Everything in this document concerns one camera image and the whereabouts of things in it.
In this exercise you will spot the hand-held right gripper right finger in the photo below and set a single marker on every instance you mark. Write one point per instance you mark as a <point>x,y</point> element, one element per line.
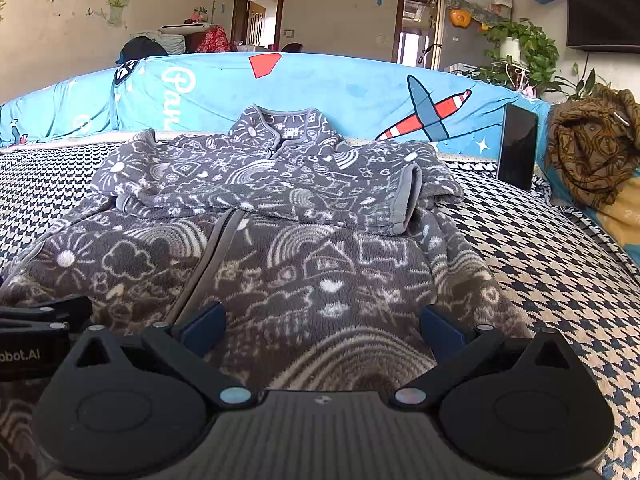
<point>440,331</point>

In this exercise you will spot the black television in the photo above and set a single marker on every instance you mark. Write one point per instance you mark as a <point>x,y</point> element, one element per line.
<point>605,5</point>

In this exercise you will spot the orange pumpkin-shaped ornament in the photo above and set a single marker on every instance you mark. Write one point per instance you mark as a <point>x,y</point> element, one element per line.
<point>460,18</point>

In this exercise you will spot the dark chair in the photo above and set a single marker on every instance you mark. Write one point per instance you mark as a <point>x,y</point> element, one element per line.
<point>291,48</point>

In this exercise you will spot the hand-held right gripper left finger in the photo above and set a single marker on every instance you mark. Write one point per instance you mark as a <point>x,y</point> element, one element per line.
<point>202,331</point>

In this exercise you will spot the houndstooth sofa seat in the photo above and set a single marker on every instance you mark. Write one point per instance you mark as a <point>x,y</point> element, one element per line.
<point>550,285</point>

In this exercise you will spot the pothos plant in white pot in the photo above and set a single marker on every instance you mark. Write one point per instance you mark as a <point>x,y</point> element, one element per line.
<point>520,55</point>

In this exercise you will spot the dark pillow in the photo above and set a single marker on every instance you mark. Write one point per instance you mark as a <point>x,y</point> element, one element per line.
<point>142,51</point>

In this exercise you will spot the brown patterned cloth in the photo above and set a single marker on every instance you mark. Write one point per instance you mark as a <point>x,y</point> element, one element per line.
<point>590,150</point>

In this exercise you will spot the red floral cloth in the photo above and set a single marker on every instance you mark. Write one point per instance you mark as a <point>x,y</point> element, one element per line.
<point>216,41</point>

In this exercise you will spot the wooden doorway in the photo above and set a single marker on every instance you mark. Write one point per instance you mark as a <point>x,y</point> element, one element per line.
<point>412,30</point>
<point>257,20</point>

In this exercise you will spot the lavender wall sticker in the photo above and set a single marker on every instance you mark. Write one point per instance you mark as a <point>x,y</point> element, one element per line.
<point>117,0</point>

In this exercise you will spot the grey patterned fleece jacket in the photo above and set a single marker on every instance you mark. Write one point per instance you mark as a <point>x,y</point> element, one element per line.
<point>300,240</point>

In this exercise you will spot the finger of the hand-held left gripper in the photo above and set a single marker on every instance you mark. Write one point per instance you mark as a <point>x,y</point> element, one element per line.
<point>60,307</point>
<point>35,326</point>

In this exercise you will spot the blue printed sofa cover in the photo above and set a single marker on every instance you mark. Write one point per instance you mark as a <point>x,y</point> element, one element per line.
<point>340,90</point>

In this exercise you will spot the light striped pillow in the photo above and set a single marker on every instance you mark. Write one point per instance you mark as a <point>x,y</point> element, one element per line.
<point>182,35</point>

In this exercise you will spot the black smartphone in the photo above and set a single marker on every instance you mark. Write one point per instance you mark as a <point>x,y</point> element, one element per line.
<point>517,147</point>

